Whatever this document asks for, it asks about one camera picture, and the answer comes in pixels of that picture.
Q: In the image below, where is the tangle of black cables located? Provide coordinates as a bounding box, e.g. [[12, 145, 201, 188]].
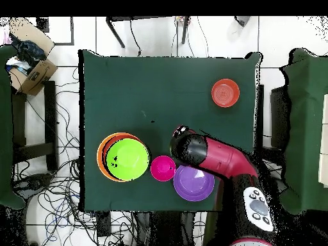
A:
[[12, 66, 139, 246]]

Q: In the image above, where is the small orange bowl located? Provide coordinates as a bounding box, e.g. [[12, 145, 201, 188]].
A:
[[211, 78, 241, 108]]

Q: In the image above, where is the dark green table cloth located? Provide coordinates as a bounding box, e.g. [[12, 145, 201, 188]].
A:
[[81, 49, 261, 212]]

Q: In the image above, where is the pink bowl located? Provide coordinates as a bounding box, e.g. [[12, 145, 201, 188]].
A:
[[150, 155, 177, 183]]

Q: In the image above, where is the cardboard box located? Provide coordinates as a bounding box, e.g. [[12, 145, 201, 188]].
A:
[[8, 17, 58, 97]]

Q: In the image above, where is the black metal table frame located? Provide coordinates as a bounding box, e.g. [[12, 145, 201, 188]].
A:
[[105, 15, 192, 49]]

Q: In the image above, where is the purple bowl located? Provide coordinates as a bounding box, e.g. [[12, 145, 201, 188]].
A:
[[173, 164, 215, 202]]

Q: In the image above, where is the black bench stand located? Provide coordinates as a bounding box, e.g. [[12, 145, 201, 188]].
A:
[[11, 80, 59, 171]]

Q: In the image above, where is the black chair base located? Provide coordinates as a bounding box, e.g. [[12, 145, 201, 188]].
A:
[[15, 172, 53, 197]]

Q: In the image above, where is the green covered table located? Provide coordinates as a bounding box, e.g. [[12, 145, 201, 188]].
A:
[[0, 44, 26, 209], [277, 48, 328, 215]]

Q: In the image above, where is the large orange bowl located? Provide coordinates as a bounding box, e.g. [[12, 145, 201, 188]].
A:
[[96, 132, 136, 183]]

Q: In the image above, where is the green bowl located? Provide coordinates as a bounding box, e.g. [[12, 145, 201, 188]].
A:
[[106, 138, 151, 182]]

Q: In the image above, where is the person's foot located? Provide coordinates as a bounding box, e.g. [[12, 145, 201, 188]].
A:
[[234, 15, 251, 27]]

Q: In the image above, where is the wide red bowl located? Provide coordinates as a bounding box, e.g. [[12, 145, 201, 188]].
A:
[[101, 134, 143, 179]]

